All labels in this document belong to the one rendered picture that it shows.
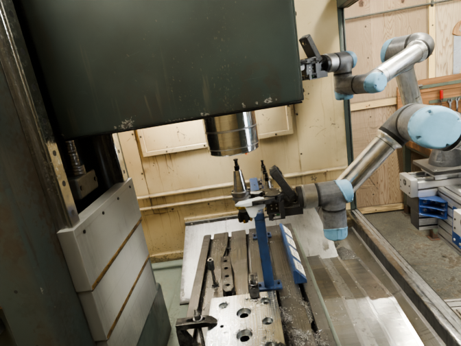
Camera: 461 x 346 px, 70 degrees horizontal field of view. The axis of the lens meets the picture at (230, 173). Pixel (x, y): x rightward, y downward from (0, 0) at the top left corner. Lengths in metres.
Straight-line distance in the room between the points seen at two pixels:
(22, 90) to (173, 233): 1.56
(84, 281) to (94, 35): 0.63
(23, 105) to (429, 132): 1.04
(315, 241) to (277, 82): 1.31
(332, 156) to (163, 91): 1.43
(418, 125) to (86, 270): 0.98
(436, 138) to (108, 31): 0.91
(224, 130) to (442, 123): 0.59
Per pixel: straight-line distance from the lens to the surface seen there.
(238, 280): 1.47
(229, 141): 0.92
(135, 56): 0.90
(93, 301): 1.03
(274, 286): 1.38
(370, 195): 4.08
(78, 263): 0.97
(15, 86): 0.92
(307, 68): 1.34
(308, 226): 2.08
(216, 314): 1.17
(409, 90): 1.82
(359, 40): 3.80
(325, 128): 2.08
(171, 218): 2.22
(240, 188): 1.02
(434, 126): 1.06
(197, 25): 0.88
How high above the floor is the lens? 1.71
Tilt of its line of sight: 15 degrees down
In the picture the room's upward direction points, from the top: 10 degrees counter-clockwise
